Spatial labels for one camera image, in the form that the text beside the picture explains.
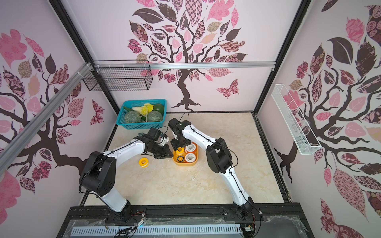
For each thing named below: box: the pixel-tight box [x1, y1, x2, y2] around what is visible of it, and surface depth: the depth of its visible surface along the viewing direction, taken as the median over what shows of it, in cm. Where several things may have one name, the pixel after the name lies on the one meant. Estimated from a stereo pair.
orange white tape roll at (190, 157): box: [184, 152, 196, 163], surface depth 91 cm
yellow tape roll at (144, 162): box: [138, 157, 150, 169], surface depth 93 cm
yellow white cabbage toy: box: [131, 103, 154, 116], surface depth 115 cm
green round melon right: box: [146, 110, 163, 122], surface depth 106 cm
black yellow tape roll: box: [176, 155, 185, 163], surface depth 94 cm
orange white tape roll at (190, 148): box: [184, 141, 197, 154], surface depth 95 cm
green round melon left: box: [124, 110, 142, 123], surface depth 105 cm
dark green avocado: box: [152, 103, 165, 116], surface depth 116 cm
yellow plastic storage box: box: [172, 142, 199, 167], surface depth 94 cm
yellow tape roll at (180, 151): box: [175, 146, 185, 156], surface depth 95 cm
